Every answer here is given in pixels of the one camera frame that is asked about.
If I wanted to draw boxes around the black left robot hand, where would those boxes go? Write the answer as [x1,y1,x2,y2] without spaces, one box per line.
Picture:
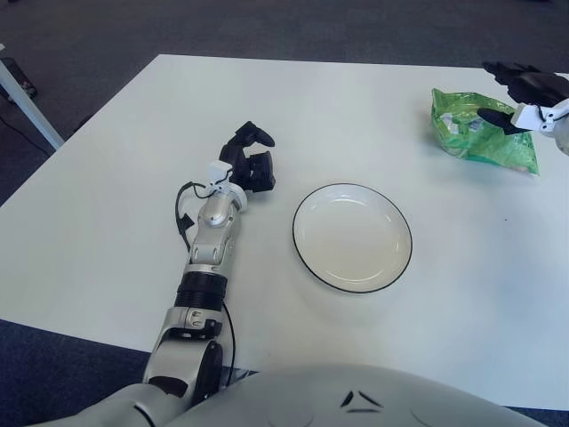
[217,120,277,195]

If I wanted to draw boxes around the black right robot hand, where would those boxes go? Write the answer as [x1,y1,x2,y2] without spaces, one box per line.
[477,60,569,136]

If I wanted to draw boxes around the green snack bag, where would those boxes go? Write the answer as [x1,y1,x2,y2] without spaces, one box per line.
[430,87,541,175]

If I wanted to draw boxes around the white plate with black rim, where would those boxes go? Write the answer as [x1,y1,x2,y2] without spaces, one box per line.
[292,182,413,294]

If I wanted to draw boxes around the grey robot torso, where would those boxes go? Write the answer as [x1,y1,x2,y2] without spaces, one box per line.
[0,362,569,427]

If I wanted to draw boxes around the white neighbouring table leg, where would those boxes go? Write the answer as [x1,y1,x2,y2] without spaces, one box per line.
[0,57,65,150]

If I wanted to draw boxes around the black object on floor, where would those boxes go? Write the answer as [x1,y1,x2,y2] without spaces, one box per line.
[0,55,39,101]

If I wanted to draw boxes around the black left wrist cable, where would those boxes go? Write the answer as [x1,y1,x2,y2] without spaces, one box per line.
[175,180,214,250]

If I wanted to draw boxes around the thin black elbow cable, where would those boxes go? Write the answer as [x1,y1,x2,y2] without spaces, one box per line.
[220,302,236,379]

